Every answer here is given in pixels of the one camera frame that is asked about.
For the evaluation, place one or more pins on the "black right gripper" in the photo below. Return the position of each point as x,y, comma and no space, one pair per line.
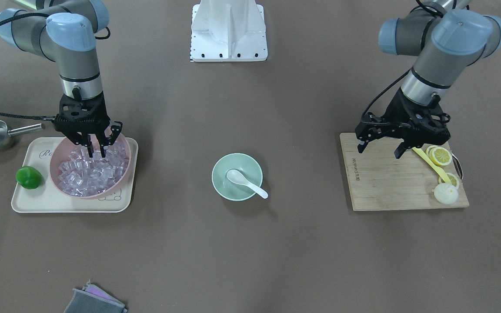
116,132

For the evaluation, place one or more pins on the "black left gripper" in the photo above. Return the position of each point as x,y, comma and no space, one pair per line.
396,112

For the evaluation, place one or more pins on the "white ceramic spoon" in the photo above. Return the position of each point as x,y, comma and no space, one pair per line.
237,177

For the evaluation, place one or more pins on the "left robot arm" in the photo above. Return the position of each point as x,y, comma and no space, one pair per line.
445,37

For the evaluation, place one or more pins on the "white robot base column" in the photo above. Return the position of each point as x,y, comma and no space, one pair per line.
228,31

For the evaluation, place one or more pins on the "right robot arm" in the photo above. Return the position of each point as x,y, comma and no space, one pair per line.
63,31

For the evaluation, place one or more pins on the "pink bowl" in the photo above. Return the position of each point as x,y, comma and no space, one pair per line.
60,155

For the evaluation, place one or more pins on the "pile of clear ice cubes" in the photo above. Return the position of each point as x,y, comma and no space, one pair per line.
83,176

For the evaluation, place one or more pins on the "green bowl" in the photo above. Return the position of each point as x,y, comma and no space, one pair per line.
245,164

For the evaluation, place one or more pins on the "yellow plastic knife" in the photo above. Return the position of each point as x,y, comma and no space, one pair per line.
440,171

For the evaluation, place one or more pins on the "wooden cutting board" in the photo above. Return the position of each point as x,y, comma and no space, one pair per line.
378,181

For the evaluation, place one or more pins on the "cream serving tray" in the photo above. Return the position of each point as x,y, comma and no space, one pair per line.
48,199

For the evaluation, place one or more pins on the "green lime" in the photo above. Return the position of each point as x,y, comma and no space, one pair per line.
29,177

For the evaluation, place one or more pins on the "grey folded cloth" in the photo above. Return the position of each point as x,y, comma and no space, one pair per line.
93,299

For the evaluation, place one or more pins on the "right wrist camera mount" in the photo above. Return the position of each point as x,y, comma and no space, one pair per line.
75,123

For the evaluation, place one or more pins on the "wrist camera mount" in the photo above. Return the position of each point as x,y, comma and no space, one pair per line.
75,123
428,127

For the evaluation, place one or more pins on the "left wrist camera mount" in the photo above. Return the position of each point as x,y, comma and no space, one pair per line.
428,127

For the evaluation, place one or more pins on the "metal cutting board handle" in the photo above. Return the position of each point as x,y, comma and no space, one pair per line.
457,166

